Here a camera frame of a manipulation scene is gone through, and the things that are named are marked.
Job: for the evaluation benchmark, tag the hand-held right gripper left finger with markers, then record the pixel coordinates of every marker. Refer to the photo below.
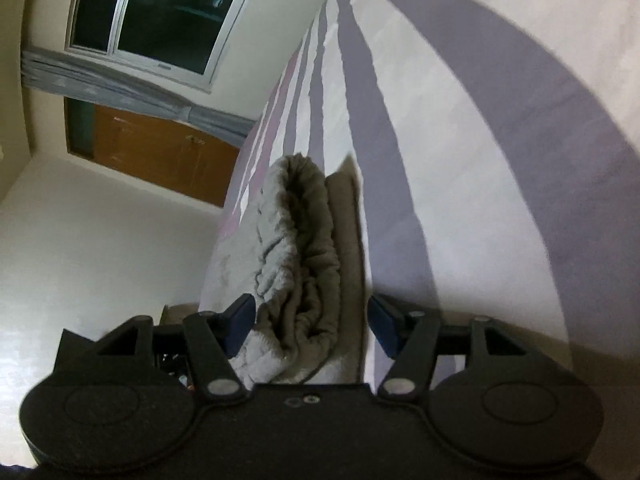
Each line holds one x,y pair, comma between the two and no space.
241,322

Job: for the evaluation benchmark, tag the striped bed sheet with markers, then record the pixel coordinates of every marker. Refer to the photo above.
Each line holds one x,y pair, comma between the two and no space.
475,160

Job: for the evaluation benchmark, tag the window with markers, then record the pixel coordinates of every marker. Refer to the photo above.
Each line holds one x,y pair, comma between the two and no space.
150,15

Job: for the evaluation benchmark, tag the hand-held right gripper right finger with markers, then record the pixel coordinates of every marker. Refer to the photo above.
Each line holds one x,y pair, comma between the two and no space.
382,327

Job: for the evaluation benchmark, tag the grey pants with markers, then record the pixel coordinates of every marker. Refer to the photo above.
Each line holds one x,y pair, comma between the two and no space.
305,260

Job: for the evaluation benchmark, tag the grey curtain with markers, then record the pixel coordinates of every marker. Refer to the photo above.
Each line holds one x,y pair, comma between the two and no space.
125,90

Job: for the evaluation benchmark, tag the wooden cabinet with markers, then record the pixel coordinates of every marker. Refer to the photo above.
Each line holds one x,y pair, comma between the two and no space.
165,155

